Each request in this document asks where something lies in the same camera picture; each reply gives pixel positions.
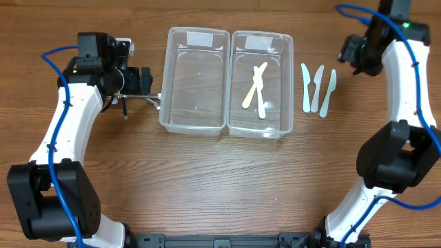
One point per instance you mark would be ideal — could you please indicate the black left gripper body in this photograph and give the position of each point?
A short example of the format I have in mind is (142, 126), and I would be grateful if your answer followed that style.
(147, 80)

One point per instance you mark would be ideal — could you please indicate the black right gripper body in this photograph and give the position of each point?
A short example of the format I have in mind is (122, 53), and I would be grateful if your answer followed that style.
(346, 50)

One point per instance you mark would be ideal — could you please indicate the grey white plastic knife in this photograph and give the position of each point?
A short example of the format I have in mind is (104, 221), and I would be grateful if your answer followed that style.
(317, 83)

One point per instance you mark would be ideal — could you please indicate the light blue plastic knife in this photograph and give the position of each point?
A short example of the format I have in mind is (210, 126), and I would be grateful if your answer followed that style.
(306, 107)

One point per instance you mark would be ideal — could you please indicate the pale green plastic knife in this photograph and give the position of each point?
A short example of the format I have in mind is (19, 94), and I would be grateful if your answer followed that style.
(331, 87)

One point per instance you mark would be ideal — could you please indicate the yellow plastic knife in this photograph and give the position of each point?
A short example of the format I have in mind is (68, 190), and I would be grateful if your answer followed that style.
(247, 100)

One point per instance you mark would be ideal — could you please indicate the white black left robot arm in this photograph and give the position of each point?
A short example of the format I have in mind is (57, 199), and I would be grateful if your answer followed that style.
(53, 196)

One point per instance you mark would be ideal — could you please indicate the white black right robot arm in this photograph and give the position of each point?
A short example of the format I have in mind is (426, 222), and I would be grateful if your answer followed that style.
(404, 150)

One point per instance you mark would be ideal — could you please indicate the left clear plastic container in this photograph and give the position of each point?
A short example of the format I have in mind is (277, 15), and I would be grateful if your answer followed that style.
(195, 78)

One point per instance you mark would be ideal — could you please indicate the clear plastic container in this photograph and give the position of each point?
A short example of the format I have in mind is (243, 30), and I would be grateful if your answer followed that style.
(253, 48)
(195, 78)

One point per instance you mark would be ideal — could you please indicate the right clear plastic container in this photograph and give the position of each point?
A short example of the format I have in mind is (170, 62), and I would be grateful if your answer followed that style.
(253, 48)

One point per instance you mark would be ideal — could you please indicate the silver metal fork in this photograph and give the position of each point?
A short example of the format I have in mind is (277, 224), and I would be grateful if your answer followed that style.
(153, 103)
(141, 96)

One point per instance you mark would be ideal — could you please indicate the black handled metal fork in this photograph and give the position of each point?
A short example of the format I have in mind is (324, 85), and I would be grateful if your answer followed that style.
(125, 112)

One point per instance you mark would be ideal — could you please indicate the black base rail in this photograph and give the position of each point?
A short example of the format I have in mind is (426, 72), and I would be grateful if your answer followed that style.
(282, 240)

